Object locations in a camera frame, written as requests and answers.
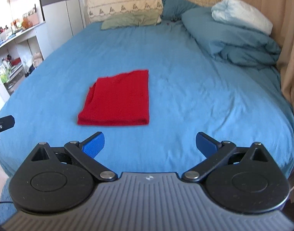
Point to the white shelf unit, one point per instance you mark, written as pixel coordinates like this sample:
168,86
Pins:
17,54

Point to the teal pillow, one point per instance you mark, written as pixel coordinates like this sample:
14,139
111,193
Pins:
173,9

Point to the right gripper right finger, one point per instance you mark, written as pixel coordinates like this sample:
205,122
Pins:
240,179

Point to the green pillow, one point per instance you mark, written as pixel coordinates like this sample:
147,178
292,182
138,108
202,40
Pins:
134,19

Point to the light blue folded blanket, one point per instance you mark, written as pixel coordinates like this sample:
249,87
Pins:
241,14

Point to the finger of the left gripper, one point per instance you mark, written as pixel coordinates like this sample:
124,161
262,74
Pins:
6,123

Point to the red cloth garment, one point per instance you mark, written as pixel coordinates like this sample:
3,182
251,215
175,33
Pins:
120,100

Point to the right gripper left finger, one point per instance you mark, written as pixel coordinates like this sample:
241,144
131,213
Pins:
57,179

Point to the white wardrobe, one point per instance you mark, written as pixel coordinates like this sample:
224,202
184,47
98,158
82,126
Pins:
63,20

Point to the teal folded duvet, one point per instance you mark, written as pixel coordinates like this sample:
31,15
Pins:
230,44

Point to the blue bed sheet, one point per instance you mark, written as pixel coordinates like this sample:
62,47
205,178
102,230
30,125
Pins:
188,92

